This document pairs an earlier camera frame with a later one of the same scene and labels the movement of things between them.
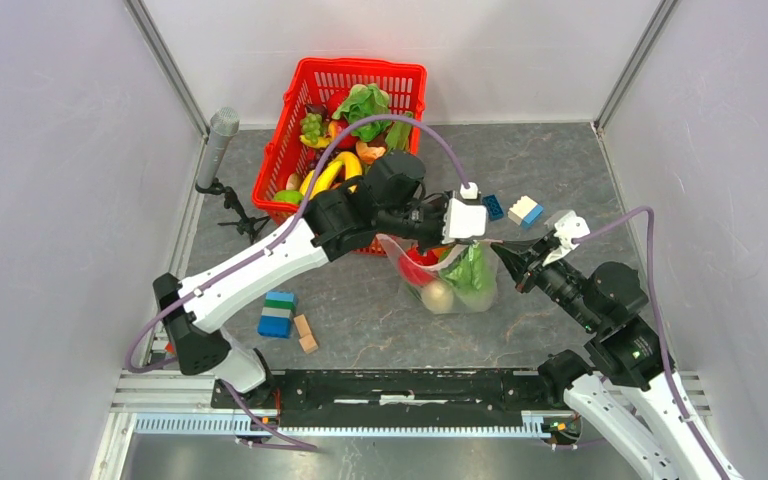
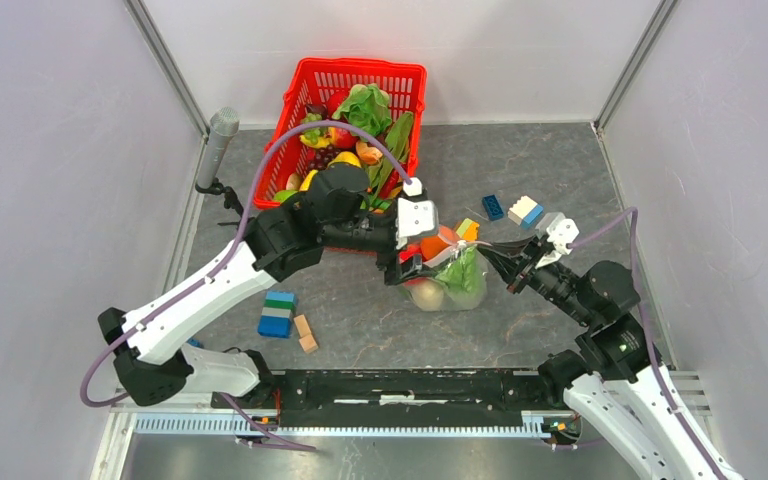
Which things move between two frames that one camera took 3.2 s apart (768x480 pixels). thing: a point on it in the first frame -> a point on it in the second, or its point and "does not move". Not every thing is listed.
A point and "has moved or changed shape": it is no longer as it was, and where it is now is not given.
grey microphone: (224, 126) does not move
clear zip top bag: (452, 279) has moved or changed shape
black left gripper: (440, 201) -> (395, 272)
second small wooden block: (302, 325) does not move
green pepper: (291, 196) does not move
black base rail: (394, 397) does not move
